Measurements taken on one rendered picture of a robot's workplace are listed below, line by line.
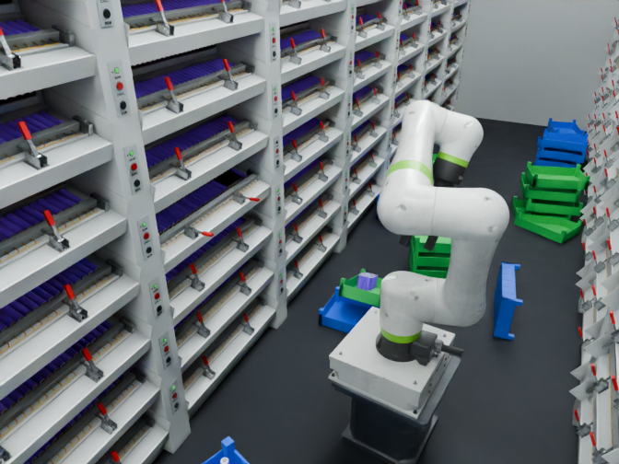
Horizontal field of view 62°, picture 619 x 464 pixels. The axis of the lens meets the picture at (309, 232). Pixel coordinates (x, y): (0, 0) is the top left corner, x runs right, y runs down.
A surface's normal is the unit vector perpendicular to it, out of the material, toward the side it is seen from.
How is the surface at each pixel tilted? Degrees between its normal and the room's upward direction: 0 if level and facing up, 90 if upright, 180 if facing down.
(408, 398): 90
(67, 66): 107
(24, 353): 17
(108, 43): 90
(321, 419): 0
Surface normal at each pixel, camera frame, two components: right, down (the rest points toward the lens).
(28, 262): 0.26, -0.77
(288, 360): 0.00, -0.87
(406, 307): -0.26, 0.43
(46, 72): 0.86, 0.46
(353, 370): -0.54, 0.41
